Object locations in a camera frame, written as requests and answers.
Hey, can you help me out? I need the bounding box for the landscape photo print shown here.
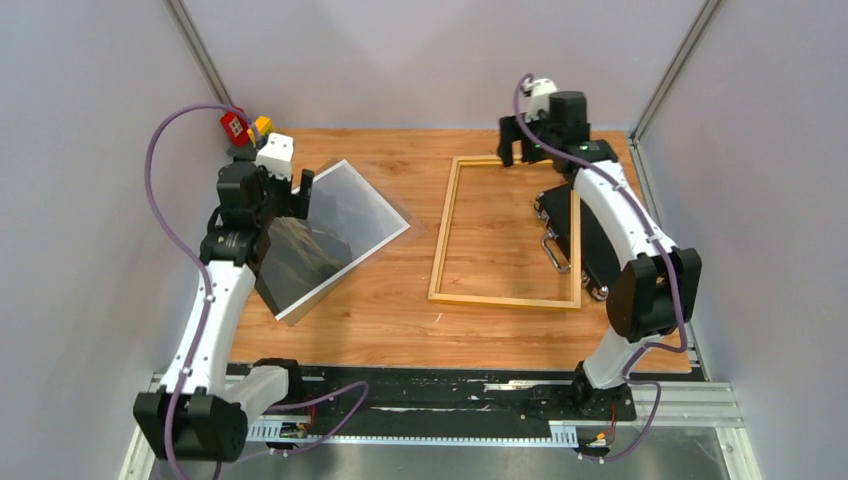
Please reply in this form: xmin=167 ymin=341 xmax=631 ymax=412
xmin=254 ymin=158 xmax=411 ymax=321

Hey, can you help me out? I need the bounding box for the clear acrylic sheet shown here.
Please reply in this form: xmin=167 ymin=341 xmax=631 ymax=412
xmin=254 ymin=157 xmax=429 ymax=327

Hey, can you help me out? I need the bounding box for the light wooden picture frame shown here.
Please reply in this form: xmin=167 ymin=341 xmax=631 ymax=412
xmin=427 ymin=155 xmax=582 ymax=312

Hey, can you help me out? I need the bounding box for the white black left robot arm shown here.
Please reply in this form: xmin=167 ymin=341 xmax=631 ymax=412
xmin=133 ymin=161 xmax=315 ymax=463

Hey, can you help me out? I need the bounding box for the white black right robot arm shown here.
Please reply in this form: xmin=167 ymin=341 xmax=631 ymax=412
xmin=497 ymin=79 xmax=702 ymax=418

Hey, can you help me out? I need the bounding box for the yellow toy house block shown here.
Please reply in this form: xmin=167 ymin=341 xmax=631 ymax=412
xmin=248 ymin=115 xmax=274 ymax=144

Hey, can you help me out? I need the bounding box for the red toy house block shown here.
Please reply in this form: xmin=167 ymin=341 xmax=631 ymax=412
xmin=219 ymin=111 xmax=251 ymax=147

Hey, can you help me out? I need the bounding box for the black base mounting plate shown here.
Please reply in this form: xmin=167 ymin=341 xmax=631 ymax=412
xmin=225 ymin=362 xmax=707 ymax=440

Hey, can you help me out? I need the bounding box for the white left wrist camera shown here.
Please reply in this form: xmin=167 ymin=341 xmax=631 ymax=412
xmin=254 ymin=133 xmax=295 ymax=181

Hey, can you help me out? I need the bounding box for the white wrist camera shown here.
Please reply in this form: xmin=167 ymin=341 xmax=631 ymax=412
xmin=254 ymin=133 xmax=295 ymax=181
xmin=521 ymin=78 xmax=558 ymax=122

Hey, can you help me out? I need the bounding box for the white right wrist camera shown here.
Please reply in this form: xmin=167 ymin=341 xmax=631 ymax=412
xmin=521 ymin=78 xmax=558 ymax=122

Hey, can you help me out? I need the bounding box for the grey toy base plate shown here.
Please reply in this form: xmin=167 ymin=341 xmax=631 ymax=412
xmin=226 ymin=144 xmax=258 ymax=162

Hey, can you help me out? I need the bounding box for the black ribbed frame backing board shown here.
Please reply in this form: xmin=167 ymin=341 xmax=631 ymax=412
xmin=533 ymin=182 xmax=624 ymax=303

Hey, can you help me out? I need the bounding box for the aluminium rail right table edge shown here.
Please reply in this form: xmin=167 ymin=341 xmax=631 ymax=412
xmin=630 ymin=138 xmax=721 ymax=381

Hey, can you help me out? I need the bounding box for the aluminium front rail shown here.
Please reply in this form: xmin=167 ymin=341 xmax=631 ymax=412
xmin=119 ymin=374 xmax=763 ymax=480

